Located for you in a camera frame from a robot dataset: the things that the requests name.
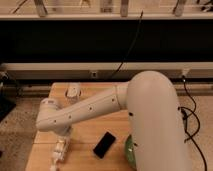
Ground green bowl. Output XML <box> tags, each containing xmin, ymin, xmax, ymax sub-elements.
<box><xmin>124</xmin><ymin>136</ymin><xmax>136</xmax><ymax>169</ymax></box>

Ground black floor cables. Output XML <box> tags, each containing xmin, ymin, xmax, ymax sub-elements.
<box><xmin>178</xmin><ymin>75</ymin><xmax>208</xmax><ymax>171</ymax></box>

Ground black hanging cable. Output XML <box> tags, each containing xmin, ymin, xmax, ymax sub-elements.
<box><xmin>103</xmin><ymin>10</ymin><xmax>145</xmax><ymax>81</ymax></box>

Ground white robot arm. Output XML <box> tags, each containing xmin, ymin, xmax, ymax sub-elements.
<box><xmin>36</xmin><ymin>71</ymin><xmax>192</xmax><ymax>171</ymax></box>

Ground clear plastic cup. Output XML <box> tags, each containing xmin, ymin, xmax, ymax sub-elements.
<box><xmin>65</xmin><ymin>83</ymin><xmax>81</xmax><ymax>99</ymax></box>

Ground black smartphone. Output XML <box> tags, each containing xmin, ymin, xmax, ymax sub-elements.
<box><xmin>93</xmin><ymin>132</ymin><xmax>116</xmax><ymax>158</ymax></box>

